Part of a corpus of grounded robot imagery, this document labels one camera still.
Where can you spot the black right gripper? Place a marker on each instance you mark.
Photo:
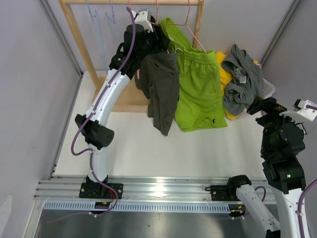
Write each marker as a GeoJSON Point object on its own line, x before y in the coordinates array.
{"type": "Point", "coordinates": [280, 108]}

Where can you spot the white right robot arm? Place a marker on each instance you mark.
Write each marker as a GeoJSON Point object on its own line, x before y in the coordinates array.
{"type": "Point", "coordinates": [282, 141]}

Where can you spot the light blue wire hanger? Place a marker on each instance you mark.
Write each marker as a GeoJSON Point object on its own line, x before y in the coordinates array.
{"type": "Point", "coordinates": [97, 31]}
{"type": "Point", "coordinates": [112, 21]}

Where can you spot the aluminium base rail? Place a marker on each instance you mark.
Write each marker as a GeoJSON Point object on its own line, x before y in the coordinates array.
{"type": "Point", "coordinates": [135, 189]}

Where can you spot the slotted cable duct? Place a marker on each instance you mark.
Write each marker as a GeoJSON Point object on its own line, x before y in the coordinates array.
{"type": "Point", "coordinates": [139, 206]}

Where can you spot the dark olive shorts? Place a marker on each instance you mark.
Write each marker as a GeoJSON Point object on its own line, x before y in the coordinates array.
{"type": "Point", "coordinates": [159, 82]}

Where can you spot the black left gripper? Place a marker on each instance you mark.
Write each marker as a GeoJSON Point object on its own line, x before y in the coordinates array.
{"type": "Point", "coordinates": [162, 44]}

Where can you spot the yellow shorts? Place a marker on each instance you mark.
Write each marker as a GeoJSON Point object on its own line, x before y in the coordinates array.
{"type": "Point", "coordinates": [226, 81]}

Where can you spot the grey shorts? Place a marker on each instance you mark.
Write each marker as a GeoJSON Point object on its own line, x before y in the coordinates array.
{"type": "Point", "coordinates": [240, 79]}

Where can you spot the white plastic basket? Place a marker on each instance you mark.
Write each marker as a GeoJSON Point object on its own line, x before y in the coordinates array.
{"type": "Point", "coordinates": [268, 89]}

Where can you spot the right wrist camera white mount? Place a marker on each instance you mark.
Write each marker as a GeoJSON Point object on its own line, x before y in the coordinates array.
{"type": "Point", "coordinates": [305, 111]}

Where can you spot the wooden clothes rack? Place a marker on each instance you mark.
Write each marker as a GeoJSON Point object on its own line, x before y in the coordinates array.
{"type": "Point", "coordinates": [131, 99]}

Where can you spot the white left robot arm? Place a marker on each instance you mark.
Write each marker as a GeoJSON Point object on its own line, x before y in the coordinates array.
{"type": "Point", "coordinates": [138, 43]}

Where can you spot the lime green shorts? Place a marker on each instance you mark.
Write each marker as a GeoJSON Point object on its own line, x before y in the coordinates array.
{"type": "Point", "coordinates": [200, 97]}

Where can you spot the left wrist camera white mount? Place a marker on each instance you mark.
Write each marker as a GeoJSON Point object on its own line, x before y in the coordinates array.
{"type": "Point", "coordinates": [143, 18]}

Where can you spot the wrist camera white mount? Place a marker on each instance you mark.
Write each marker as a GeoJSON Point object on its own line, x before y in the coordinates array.
{"type": "Point", "coordinates": [143, 18]}
{"type": "Point", "coordinates": [305, 111]}

